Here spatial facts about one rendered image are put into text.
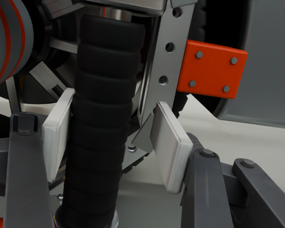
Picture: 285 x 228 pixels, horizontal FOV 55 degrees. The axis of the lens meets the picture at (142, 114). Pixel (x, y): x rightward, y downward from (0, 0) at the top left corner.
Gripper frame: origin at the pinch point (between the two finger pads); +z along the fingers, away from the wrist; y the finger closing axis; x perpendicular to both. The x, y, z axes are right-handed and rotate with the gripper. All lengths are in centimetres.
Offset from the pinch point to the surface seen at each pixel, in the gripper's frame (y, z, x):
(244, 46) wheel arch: 23.2, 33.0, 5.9
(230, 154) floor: 112, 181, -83
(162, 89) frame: 7.0, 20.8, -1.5
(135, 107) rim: 4.9, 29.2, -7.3
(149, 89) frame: 5.4, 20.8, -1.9
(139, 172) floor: 30, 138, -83
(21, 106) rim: -14.3, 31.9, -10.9
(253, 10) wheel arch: 22.8, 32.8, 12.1
